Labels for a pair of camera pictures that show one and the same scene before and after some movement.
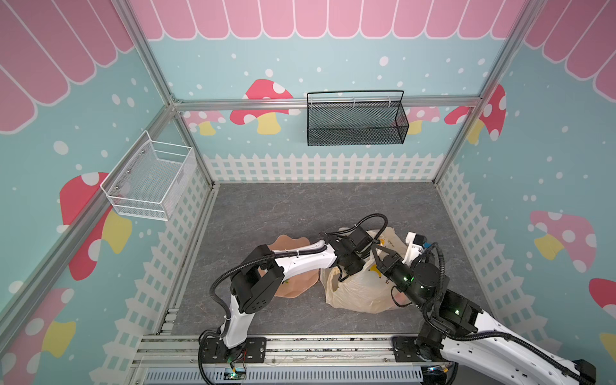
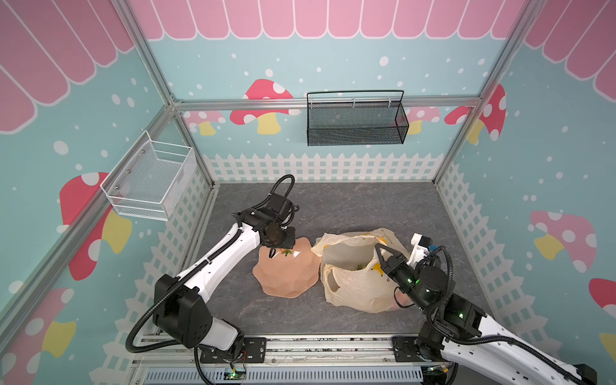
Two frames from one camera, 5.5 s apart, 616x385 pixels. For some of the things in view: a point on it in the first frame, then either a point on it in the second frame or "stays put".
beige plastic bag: x=365 y=290 stays put
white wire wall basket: x=149 y=178 stays put
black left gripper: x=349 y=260 -> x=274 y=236
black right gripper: x=382 y=262 stays put
